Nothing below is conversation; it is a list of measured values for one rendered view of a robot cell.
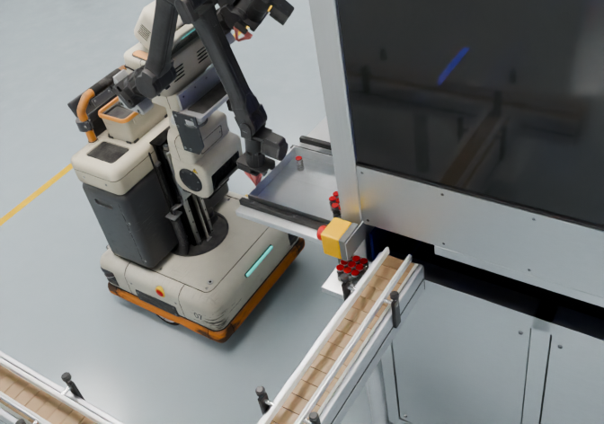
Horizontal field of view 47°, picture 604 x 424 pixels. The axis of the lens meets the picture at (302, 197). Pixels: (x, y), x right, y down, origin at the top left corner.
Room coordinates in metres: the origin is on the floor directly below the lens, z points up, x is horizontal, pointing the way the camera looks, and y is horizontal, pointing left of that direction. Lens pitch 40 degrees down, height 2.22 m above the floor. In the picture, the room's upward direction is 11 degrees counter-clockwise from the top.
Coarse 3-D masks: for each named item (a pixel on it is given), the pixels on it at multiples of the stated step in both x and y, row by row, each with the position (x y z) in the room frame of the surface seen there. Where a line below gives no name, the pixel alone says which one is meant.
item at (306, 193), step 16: (288, 160) 1.79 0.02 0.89; (304, 160) 1.78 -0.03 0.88; (320, 160) 1.76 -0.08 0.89; (272, 176) 1.72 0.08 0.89; (288, 176) 1.72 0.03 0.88; (304, 176) 1.70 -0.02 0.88; (320, 176) 1.69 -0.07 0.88; (256, 192) 1.65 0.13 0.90; (272, 192) 1.65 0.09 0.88; (288, 192) 1.64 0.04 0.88; (304, 192) 1.62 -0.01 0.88; (320, 192) 1.61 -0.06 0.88; (288, 208) 1.53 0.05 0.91; (304, 208) 1.55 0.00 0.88; (320, 208) 1.54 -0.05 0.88
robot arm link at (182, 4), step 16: (176, 0) 1.65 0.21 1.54; (208, 0) 1.70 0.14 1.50; (192, 16) 1.63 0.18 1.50; (208, 16) 1.66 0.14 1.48; (208, 32) 1.65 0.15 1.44; (208, 48) 1.66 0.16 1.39; (224, 48) 1.65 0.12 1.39; (224, 64) 1.64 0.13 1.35; (224, 80) 1.65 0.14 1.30; (240, 80) 1.64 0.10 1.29; (240, 96) 1.63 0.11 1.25; (240, 112) 1.62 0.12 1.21; (256, 112) 1.65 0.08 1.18; (256, 128) 1.61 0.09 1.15
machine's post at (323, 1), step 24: (312, 0) 1.33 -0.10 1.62; (336, 0) 1.30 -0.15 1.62; (312, 24) 1.34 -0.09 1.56; (336, 24) 1.30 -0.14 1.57; (336, 48) 1.30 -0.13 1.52; (336, 72) 1.31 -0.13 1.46; (336, 96) 1.31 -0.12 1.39; (336, 120) 1.32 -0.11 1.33; (336, 144) 1.32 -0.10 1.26; (336, 168) 1.33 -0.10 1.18; (360, 216) 1.30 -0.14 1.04
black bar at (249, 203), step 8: (240, 200) 1.62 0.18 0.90; (248, 200) 1.62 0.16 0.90; (256, 208) 1.59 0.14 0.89; (264, 208) 1.57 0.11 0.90; (272, 208) 1.56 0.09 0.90; (280, 216) 1.53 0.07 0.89; (288, 216) 1.51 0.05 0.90; (296, 216) 1.50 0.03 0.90; (304, 216) 1.50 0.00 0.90; (304, 224) 1.48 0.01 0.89; (312, 224) 1.46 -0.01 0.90; (320, 224) 1.45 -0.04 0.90
